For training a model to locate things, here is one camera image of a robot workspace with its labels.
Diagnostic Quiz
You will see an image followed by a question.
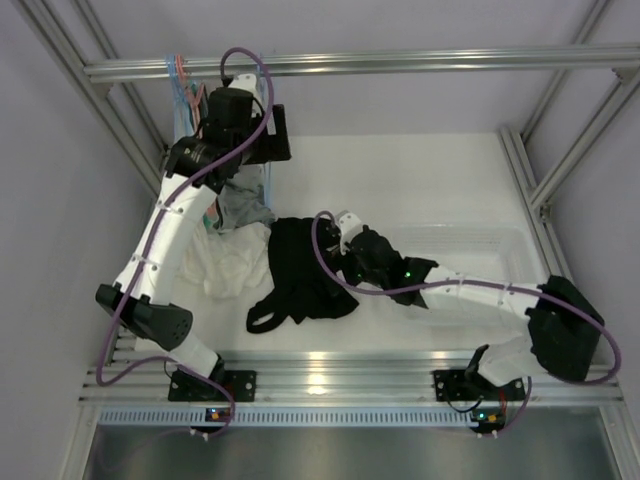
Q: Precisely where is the white garment pile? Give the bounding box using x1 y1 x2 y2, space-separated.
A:
179 223 271 299

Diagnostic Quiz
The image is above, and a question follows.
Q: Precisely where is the grey garment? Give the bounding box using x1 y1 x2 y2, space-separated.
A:
213 165 276 231

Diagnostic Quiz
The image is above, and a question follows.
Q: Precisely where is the left aluminium frame post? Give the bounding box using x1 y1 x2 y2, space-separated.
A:
11 0 161 198

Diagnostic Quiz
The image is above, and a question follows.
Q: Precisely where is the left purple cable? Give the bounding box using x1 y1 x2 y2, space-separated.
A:
95 47 275 442

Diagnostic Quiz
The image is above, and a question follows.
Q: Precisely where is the light blue wire hanger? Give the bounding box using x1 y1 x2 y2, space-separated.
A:
256 66 273 209

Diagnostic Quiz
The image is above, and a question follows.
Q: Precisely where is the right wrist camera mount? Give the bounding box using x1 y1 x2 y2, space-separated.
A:
329 210 364 255

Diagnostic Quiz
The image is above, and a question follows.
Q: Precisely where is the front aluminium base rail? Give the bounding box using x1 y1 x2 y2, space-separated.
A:
78 349 624 406

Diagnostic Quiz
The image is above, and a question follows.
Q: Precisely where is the right aluminium frame post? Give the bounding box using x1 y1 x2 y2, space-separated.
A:
497 0 640 221

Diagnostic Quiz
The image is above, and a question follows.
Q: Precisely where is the bundle of coloured hangers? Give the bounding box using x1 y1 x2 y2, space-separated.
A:
164 52 221 231

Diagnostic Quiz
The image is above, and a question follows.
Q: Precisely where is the perforated cable duct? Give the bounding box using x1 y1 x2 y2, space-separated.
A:
94 405 506 427

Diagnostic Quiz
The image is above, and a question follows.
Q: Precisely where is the purple cable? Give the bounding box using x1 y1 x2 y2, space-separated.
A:
310 212 624 436
95 47 275 442

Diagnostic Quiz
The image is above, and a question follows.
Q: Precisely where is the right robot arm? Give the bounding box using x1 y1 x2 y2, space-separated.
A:
311 213 605 397

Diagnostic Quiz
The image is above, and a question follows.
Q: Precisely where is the aluminium hanging rail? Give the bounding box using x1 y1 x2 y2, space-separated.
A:
83 42 639 84

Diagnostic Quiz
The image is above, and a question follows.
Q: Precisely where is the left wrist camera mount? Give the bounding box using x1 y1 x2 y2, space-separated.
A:
222 74 263 103

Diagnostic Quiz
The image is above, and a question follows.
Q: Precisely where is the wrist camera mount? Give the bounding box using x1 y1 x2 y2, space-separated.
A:
222 74 263 103
329 210 364 255

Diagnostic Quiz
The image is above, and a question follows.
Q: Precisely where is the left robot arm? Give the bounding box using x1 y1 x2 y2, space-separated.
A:
96 74 291 400

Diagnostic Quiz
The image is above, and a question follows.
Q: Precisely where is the black tank top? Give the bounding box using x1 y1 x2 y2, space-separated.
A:
246 217 359 334

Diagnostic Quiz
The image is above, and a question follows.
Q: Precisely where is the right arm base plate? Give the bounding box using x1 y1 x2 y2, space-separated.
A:
432 369 494 402

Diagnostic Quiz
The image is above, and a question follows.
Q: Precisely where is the white plastic basket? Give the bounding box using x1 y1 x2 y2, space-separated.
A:
389 224 546 329

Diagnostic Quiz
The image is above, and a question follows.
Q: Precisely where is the aluminium frame post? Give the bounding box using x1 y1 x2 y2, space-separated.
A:
497 0 640 221
11 0 161 198

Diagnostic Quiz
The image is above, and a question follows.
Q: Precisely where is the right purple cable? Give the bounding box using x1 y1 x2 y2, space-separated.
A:
310 212 624 436

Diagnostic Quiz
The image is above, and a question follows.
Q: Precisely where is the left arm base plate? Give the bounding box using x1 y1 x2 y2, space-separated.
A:
168 370 257 403

